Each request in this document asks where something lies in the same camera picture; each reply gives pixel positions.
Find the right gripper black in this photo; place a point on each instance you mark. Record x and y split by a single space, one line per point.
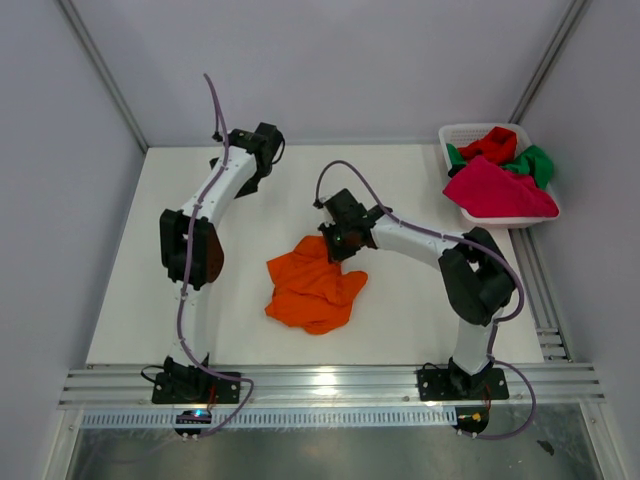
335 248

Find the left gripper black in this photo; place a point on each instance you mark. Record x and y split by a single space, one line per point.
247 185

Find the orange t shirt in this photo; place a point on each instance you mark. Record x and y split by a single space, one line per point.
310 292

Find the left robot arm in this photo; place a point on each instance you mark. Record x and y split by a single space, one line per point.
192 254

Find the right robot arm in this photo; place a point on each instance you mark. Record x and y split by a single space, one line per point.
477 279

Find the black t shirt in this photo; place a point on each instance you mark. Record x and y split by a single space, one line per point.
454 171

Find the white plastic basket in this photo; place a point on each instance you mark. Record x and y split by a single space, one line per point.
461 135

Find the magenta t shirt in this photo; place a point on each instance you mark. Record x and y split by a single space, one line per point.
485 190

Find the red t shirt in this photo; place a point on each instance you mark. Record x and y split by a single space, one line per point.
498 147

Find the green t shirt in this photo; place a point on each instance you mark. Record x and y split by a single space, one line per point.
533 161

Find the right controller board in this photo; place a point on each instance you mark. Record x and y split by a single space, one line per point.
471 420

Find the controller board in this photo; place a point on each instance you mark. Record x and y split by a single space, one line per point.
471 420
192 422

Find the left controller board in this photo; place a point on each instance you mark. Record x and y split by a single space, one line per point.
192 422

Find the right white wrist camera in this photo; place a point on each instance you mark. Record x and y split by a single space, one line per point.
328 218

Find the aluminium front rail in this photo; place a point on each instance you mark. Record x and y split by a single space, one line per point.
329 386

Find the left frame post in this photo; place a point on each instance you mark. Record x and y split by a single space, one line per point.
98 63

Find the frame post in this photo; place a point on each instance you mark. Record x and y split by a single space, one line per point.
562 34
98 63

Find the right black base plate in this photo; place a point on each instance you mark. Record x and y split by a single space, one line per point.
453 384

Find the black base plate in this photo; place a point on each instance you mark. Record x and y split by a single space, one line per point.
198 388
453 384

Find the right frame post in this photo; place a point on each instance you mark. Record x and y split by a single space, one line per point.
562 34

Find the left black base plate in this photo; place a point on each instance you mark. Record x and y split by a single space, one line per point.
198 388

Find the white slotted cable duct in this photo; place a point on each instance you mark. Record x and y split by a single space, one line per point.
271 417

